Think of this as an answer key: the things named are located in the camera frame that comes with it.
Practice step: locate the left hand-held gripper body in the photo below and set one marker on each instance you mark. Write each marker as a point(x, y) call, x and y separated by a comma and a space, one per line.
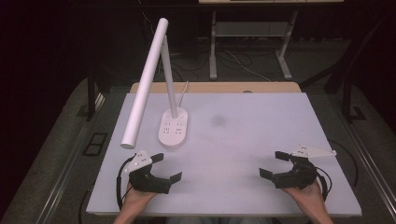
point(146, 182)

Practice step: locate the person's left hand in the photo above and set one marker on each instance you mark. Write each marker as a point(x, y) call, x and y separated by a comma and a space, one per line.
point(137, 199)

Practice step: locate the black floor socket frame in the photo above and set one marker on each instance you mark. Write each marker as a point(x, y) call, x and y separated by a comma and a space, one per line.
point(95, 143)

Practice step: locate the black metal stand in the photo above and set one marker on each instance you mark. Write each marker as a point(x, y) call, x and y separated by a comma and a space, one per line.
point(348, 96)
point(91, 99)

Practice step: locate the desk with white metal legs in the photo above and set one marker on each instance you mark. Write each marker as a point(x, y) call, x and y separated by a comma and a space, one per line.
point(213, 46)

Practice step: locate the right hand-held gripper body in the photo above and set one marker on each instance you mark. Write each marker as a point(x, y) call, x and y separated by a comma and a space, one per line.
point(299, 175)

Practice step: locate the white desk lamp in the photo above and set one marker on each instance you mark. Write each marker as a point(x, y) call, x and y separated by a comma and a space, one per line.
point(146, 81)

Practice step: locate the metal floor rail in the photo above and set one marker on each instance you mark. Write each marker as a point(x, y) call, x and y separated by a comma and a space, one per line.
point(65, 174)
point(370, 168)

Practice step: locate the person's right hand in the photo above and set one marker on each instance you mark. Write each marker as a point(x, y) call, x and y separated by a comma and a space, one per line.
point(303, 196)

